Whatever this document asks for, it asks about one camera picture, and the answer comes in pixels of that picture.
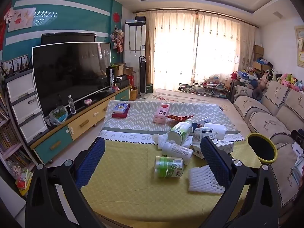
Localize white and green drink bottle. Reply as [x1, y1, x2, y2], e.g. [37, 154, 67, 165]
[168, 119, 194, 145]

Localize white and blue tube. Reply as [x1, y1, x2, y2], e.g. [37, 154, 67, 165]
[192, 117, 212, 129]

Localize flat red box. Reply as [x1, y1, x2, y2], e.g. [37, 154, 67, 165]
[112, 103, 130, 118]

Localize tower fan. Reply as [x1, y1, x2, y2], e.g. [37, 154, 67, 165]
[138, 55, 148, 99]

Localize beige sofa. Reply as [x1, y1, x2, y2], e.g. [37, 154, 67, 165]
[228, 78, 304, 216]

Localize hanging flower decoration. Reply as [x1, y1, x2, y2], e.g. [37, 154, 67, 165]
[110, 26, 125, 54]

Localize black shuttlecock tube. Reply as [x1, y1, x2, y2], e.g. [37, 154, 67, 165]
[108, 67, 116, 89]

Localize open cardboard boxes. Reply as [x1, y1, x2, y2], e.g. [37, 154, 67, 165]
[110, 63, 137, 76]

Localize white drawer unit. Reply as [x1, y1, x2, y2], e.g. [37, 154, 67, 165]
[5, 69, 49, 145]

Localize clear water bottle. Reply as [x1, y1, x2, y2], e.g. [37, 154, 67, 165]
[68, 95, 76, 115]

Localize large flat television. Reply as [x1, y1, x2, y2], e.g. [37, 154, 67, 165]
[32, 42, 112, 119]

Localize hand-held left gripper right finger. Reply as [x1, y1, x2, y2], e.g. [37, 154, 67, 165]
[200, 136, 282, 228]

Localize plain white cup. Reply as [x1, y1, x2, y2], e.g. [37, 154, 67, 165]
[209, 123, 226, 140]

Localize pink carton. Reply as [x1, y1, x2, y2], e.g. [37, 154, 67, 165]
[153, 103, 172, 124]

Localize white printed box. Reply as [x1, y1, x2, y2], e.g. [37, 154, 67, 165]
[193, 140, 234, 159]

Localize cartoon wall poster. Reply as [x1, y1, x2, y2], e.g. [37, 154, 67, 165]
[7, 7, 36, 32]

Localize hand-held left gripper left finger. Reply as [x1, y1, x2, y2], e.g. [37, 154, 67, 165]
[25, 136, 106, 228]

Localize loose papers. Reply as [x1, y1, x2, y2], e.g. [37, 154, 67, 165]
[293, 142, 304, 186]

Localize black bin with yellow rim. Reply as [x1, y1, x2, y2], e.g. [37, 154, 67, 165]
[246, 133, 278, 164]

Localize pile of toy packets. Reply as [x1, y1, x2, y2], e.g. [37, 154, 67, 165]
[7, 161, 34, 195]

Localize yellow and green tablecloth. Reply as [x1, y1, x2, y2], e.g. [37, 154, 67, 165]
[79, 100, 263, 221]

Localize curtain rod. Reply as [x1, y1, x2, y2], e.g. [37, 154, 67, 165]
[132, 9, 259, 28]

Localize glass table with clutter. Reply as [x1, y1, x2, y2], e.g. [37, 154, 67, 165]
[178, 82, 232, 98]

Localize yellow and teal TV cabinet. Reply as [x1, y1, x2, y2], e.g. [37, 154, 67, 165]
[30, 85, 132, 164]

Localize bookshelf with books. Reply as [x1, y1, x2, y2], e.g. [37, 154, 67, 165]
[0, 88, 36, 171]

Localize pile of plush toys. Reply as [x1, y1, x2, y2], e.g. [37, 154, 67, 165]
[231, 68, 304, 93]

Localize framed wall picture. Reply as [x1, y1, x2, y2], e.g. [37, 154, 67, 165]
[294, 25, 304, 67]

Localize white printed yogurt cup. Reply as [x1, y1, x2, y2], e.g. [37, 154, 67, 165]
[192, 127, 216, 146]

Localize blue and yellow card box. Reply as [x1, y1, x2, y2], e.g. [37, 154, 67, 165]
[113, 103, 129, 113]

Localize green and white can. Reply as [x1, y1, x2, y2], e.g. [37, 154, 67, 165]
[154, 156, 184, 178]

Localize white foam net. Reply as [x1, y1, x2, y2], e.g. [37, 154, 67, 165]
[188, 166, 226, 195]

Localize row of photo frames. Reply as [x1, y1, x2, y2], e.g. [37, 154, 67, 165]
[5, 55, 29, 74]

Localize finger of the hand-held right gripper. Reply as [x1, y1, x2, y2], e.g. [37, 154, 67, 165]
[291, 129, 304, 148]

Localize stacked cardboard boxes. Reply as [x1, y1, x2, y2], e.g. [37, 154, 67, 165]
[252, 44, 271, 72]

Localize small white bottle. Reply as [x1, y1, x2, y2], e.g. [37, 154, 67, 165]
[161, 141, 194, 165]

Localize red wall hanging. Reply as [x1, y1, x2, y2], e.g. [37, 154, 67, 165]
[0, 21, 6, 50]

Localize cream curtains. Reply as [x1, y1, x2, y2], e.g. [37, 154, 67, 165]
[145, 10, 256, 92]

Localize white standing air conditioner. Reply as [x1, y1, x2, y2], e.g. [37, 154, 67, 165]
[123, 22, 146, 97]

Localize plastic bag with greens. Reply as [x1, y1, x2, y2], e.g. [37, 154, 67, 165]
[49, 105, 68, 125]

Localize red wrapper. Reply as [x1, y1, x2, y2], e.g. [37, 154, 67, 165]
[165, 114, 195, 124]

